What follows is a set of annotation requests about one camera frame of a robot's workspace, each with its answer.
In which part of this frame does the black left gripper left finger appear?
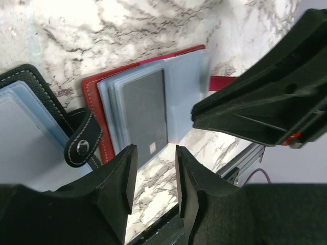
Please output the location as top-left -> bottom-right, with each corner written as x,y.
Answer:
1,144 -> 137,244

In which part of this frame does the black leather card holder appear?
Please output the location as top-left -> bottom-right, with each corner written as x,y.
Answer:
1,64 -> 103,191

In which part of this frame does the red leather card holder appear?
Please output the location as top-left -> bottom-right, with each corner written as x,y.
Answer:
81,44 -> 235,166

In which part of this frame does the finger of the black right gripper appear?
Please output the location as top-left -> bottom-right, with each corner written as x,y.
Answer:
192,9 -> 326,148

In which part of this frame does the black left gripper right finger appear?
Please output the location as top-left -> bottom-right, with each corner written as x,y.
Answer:
175,146 -> 326,244

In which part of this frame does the aluminium extrusion rail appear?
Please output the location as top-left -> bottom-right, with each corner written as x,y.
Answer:
216,143 -> 265,187

